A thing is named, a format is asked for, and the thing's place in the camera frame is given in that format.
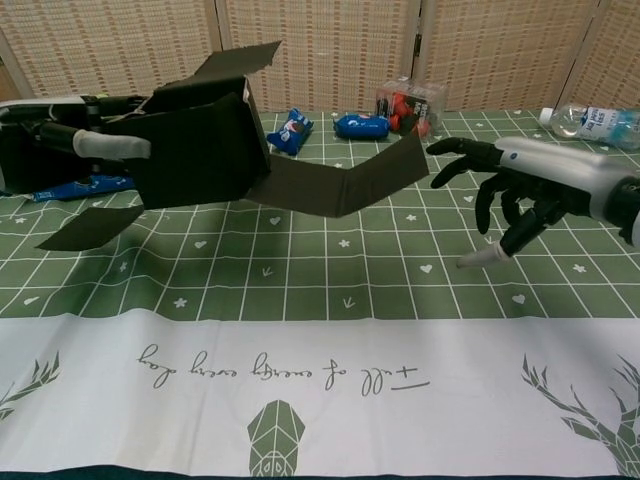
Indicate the clear box with red items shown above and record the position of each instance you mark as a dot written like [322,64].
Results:
[410,110]

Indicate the black paper box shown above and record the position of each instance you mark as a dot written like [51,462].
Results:
[200,155]

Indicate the long blue Oreo packet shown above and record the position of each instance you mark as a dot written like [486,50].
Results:
[292,132]

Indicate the blue Oreo cookie box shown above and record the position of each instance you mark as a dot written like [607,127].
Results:
[75,189]

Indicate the woven folding screen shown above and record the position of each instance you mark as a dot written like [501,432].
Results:
[350,50]

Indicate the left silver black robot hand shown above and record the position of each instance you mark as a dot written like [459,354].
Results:
[50,150]

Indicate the clear plastic water bottle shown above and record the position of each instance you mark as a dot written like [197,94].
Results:
[585,125]

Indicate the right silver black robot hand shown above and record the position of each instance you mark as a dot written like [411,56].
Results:
[550,165]

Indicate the green checked tablecloth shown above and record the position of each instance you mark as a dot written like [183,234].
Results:
[350,280]

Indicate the rounded blue Oreo packet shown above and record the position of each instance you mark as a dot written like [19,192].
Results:
[362,127]

